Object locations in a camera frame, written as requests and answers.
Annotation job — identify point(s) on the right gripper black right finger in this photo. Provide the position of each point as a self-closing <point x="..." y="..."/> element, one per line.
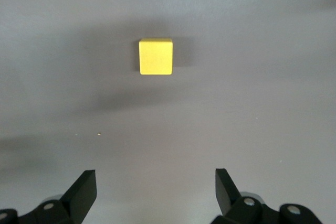
<point x="231" y="203"/>

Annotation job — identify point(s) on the brown table mat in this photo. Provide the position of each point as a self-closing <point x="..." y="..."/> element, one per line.
<point x="78" y="90"/>

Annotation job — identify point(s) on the yellow cube block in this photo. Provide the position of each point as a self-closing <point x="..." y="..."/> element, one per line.
<point x="155" y="57"/>

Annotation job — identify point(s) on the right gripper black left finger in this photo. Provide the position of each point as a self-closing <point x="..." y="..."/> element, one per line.
<point x="76" y="197"/>

